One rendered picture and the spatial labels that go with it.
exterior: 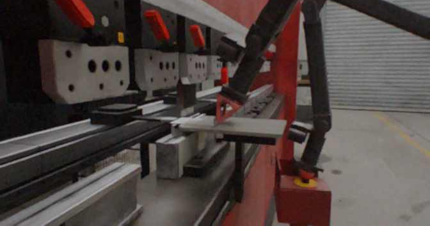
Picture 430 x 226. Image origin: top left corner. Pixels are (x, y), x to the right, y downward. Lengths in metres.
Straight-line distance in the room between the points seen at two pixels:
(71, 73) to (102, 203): 0.22
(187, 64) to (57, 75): 0.40
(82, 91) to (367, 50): 7.99
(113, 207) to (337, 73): 7.80
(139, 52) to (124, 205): 0.28
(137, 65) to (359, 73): 7.80
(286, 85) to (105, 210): 2.56
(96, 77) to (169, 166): 0.38
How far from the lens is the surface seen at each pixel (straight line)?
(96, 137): 0.88
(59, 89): 0.39
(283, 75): 2.93
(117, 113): 0.88
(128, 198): 0.57
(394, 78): 8.36
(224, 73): 0.95
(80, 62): 0.42
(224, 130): 0.72
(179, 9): 0.71
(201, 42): 0.73
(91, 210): 0.50
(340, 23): 8.22
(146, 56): 0.55
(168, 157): 0.74
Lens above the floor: 1.16
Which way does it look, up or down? 9 degrees down
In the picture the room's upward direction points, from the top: straight up
